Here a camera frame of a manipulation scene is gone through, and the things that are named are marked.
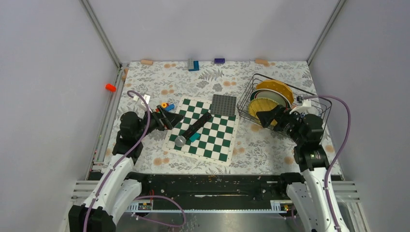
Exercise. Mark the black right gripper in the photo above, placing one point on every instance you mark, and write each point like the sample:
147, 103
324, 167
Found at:
280, 112

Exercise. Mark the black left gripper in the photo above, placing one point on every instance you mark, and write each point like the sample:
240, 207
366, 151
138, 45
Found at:
165, 119

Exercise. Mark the yellow woven plate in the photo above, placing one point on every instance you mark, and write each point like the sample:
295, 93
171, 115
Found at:
261, 105

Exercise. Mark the white plate green rim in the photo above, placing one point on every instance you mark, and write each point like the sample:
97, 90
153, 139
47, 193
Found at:
270, 94

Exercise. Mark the yellow orange plate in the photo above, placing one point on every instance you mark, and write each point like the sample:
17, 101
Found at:
277, 86

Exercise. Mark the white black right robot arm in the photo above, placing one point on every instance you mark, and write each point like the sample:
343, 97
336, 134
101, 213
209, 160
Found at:
311, 189

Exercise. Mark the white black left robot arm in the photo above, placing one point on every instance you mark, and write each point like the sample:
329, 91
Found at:
101, 210

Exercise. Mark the colourful lego brick toy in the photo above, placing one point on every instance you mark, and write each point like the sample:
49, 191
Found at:
168, 107

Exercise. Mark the black glitter microphone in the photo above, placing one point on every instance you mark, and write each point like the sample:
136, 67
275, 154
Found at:
182, 139

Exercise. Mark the teal block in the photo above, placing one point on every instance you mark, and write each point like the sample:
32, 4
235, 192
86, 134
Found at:
194, 137

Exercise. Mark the grey lego baseplate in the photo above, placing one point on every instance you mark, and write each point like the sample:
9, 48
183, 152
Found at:
223, 105

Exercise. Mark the right wooden block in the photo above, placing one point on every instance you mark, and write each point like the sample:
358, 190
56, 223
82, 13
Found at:
262, 62

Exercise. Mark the wooden block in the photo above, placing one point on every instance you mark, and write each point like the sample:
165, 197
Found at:
146, 62
262, 62

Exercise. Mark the green white chessboard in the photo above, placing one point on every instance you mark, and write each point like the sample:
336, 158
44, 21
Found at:
216, 141

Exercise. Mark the grey blue lego bricks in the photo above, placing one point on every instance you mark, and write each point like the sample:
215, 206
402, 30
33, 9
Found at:
193, 65

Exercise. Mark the left wooden block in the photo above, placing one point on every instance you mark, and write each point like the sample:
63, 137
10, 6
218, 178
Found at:
146, 62

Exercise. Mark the orange red cylinder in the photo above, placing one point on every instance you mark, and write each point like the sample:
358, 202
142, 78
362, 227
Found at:
110, 87

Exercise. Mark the purple lego brick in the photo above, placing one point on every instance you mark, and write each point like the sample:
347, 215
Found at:
219, 60

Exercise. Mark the black wire dish rack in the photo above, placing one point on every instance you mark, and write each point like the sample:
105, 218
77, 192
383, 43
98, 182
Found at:
243, 102

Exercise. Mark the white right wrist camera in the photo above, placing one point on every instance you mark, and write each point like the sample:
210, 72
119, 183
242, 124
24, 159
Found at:
306, 106

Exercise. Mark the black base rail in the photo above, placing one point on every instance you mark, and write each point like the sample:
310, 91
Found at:
217, 192

